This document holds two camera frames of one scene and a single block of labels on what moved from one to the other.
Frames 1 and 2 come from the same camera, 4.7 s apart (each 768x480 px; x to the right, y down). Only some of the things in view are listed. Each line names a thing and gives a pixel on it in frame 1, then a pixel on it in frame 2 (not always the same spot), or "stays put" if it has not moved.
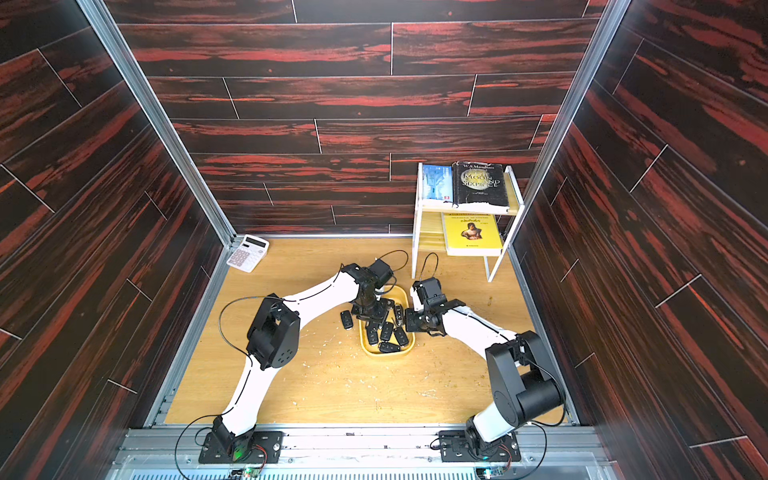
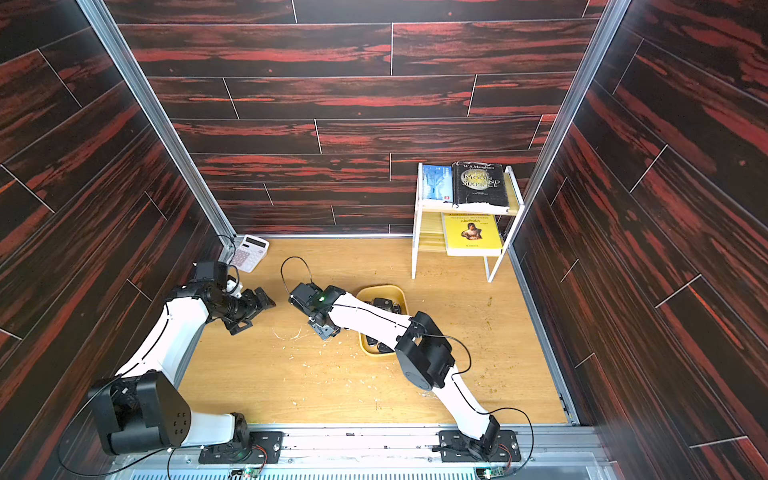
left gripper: (380, 316) -> (254, 307)
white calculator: (248, 254) stays put
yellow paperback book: (472, 234) stays put
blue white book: (437, 182) stays put
